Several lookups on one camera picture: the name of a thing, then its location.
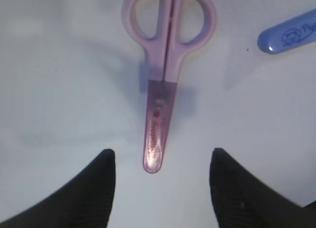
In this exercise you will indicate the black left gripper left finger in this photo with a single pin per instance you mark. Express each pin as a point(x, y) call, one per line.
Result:
point(84, 202)

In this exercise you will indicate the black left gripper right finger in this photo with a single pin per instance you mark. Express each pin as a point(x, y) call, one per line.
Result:
point(240, 200)

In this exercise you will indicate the pink scissors with sheath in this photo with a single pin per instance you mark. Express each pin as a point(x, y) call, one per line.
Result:
point(165, 54)

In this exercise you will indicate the blue scissors with sheath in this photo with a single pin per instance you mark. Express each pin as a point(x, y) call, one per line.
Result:
point(293, 33)

